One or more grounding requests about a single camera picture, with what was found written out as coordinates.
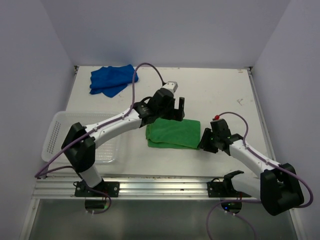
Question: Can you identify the green microfiber towel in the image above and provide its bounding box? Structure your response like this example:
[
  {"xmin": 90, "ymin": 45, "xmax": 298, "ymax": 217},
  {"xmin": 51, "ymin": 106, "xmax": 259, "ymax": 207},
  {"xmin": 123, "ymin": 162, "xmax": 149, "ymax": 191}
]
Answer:
[{"xmin": 145, "ymin": 118, "xmax": 201, "ymax": 150}]

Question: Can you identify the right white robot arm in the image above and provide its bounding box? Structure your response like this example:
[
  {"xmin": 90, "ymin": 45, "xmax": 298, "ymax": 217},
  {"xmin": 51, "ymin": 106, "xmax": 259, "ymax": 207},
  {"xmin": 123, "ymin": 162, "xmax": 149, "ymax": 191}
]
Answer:
[{"xmin": 198, "ymin": 119, "xmax": 305, "ymax": 216}]

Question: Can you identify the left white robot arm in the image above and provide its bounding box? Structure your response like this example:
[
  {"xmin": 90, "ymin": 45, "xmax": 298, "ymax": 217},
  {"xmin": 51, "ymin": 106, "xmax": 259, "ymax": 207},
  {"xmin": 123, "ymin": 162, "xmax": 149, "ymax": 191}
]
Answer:
[{"xmin": 61, "ymin": 87, "xmax": 185, "ymax": 197}]

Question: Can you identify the blue microfiber towel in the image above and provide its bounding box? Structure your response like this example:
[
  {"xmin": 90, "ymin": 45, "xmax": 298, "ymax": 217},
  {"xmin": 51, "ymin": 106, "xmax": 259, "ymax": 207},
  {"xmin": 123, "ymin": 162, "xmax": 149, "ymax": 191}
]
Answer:
[{"xmin": 89, "ymin": 64, "xmax": 135, "ymax": 98}]

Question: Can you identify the clear plastic basket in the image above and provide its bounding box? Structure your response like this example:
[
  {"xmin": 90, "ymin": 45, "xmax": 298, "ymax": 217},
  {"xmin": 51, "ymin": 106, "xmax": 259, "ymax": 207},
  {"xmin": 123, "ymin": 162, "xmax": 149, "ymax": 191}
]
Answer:
[{"xmin": 40, "ymin": 110, "xmax": 123, "ymax": 166}]

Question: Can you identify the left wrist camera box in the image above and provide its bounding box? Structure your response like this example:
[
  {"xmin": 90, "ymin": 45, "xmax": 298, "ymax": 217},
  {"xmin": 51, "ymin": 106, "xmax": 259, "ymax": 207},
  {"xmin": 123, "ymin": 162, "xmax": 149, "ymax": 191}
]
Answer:
[{"xmin": 162, "ymin": 81, "xmax": 178, "ymax": 94}]

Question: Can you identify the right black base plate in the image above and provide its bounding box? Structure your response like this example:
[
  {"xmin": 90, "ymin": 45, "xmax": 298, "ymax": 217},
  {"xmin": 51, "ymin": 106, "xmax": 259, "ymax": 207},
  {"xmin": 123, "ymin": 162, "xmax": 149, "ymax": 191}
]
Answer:
[{"xmin": 206, "ymin": 181, "xmax": 240, "ymax": 198}]

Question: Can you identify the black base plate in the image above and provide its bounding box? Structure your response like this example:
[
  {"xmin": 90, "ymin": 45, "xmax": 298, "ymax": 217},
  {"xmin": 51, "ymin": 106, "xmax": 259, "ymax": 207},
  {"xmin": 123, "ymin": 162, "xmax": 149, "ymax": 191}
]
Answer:
[
  {"xmin": 73, "ymin": 181, "xmax": 120, "ymax": 198},
  {"xmin": 206, "ymin": 181, "xmax": 240, "ymax": 198}
]

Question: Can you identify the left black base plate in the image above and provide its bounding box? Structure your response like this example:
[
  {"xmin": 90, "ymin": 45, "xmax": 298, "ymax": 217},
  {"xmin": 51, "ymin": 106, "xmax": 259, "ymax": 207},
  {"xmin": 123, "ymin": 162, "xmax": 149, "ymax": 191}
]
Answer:
[{"xmin": 73, "ymin": 181, "xmax": 120, "ymax": 198}]

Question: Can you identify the aluminium mounting rail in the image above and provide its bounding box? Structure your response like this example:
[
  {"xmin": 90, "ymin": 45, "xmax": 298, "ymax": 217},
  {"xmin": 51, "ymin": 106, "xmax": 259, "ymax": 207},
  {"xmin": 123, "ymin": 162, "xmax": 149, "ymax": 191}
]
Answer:
[{"xmin": 31, "ymin": 176, "xmax": 266, "ymax": 200}]

